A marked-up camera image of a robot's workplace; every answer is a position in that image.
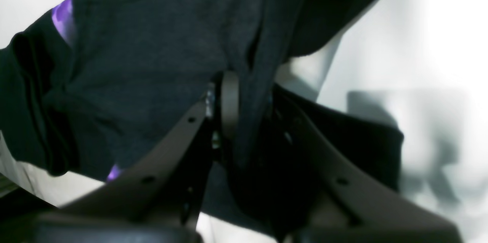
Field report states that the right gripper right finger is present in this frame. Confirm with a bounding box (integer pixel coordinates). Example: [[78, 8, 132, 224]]
[[267, 87, 462, 243]]

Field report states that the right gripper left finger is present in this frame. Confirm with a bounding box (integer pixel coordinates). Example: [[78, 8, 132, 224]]
[[61, 71, 239, 229]]

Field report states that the black T-shirt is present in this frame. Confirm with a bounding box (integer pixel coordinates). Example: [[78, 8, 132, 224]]
[[0, 0, 405, 236]]

